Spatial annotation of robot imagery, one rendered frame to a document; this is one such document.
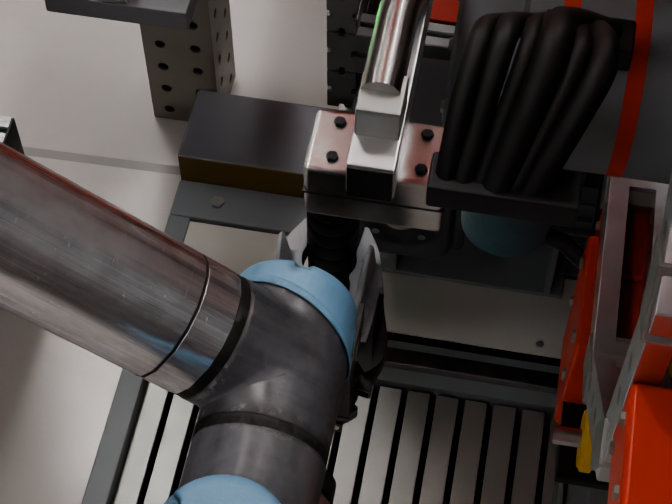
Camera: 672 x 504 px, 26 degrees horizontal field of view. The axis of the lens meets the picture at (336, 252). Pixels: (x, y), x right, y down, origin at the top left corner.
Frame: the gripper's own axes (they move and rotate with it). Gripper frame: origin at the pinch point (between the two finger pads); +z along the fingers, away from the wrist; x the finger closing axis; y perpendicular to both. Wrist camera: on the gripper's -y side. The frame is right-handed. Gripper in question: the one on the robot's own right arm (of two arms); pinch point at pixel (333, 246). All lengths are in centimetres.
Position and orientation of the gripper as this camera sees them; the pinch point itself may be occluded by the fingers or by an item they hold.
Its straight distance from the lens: 101.6
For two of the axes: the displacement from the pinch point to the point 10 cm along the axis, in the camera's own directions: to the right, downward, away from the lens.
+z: 1.8, -8.2, 5.5
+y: 0.0, -5.6, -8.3
